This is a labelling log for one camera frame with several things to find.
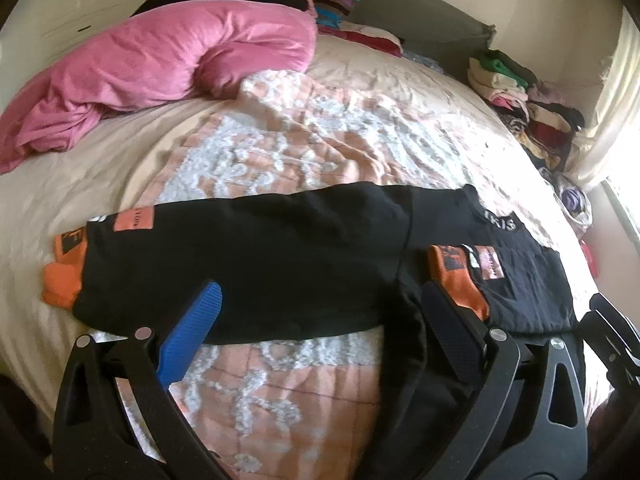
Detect pink duvet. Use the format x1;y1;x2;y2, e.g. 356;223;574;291
1;0;317;174

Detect grey headboard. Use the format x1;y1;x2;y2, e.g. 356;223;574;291
349;0;496;82

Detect striped clothes by headboard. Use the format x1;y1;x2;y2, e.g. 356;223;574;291
312;0;402;58

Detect plastic bag with purple cloth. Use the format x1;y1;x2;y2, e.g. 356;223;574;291
547;172;593;238

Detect pile of folded clothes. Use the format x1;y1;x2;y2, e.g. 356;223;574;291
468;49;586;172

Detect cream curtain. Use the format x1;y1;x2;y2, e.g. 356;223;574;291
567;10;639;192

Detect peach white floral bedspread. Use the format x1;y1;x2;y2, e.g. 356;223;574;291
1;36;597;479

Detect red plastic bag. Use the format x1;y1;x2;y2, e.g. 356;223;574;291
579;240;599;280

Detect black garment with orange cuffs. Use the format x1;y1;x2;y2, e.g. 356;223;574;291
42;182;585;479

